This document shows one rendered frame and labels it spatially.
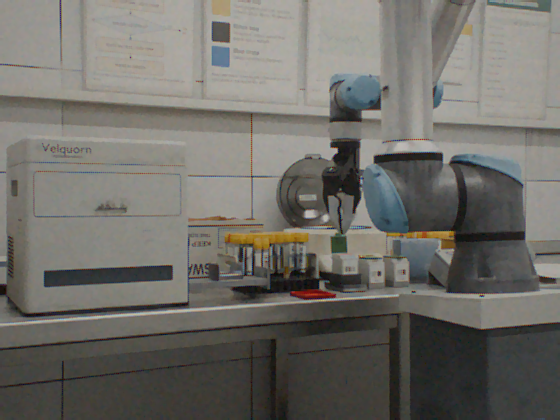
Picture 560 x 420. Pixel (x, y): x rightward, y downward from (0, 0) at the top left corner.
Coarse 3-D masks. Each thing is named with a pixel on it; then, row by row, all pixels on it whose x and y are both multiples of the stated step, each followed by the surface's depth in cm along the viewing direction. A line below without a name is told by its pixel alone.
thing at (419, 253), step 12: (396, 240) 170; (408, 240) 169; (420, 240) 170; (432, 240) 172; (396, 252) 170; (408, 252) 169; (420, 252) 170; (432, 252) 172; (420, 264) 170; (420, 276) 170
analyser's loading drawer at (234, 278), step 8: (216, 264) 138; (232, 264) 143; (240, 264) 139; (216, 272) 138; (224, 272) 143; (232, 272) 143; (240, 272) 139; (256, 272) 146; (264, 272) 142; (192, 280) 138; (200, 280) 138; (208, 280) 138; (216, 280) 138; (224, 280) 137; (232, 280) 138; (240, 280) 138; (248, 280) 139; (256, 280) 140; (264, 280) 141; (192, 288) 134
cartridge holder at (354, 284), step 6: (330, 276) 157; (336, 276) 154; (342, 276) 153; (348, 276) 153; (354, 276) 154; (360, 276) 154; (330, 282) 157; (336, 282) 154; (342, 282) 153; (348, 282) 153; (354, 282) 154; (360, 282) 154; (336, 288) 154; (342, 288) 151; (348, 288) 151; (354, 288) 152; (360, 288) 152
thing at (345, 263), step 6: (336, 258) 155; (342, 258) 153; (348, 258) 154; (354, 258) 154; (336, 264) 155; (342, 264) 153; (348, 264) 154; (354, 264) 154; (336, 270) 155; (342, 270) 153; (348, 270) 154; (354, 270) 154
